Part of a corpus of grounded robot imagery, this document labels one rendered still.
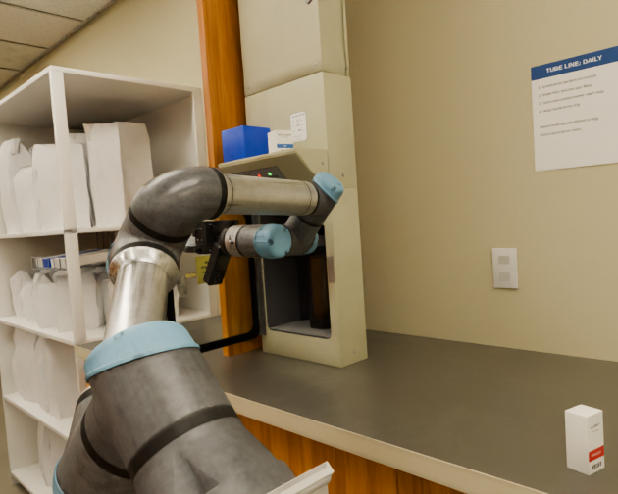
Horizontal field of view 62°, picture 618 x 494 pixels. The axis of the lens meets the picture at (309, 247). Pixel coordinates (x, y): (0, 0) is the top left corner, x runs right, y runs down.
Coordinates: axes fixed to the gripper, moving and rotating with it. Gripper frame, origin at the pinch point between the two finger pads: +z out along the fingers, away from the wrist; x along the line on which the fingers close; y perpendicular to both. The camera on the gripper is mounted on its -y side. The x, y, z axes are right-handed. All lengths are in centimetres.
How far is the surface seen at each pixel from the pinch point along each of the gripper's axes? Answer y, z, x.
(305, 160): 20.9, -29.9, -15.7
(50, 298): -26, 128, -18
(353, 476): -43, -56, 5
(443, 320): -28, -40, -66
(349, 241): -0.3, -31.6, -30.3
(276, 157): 22.3, -22.1, -13.4
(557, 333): -27, -74, -64
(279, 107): 37.5, -12.9, -25.2
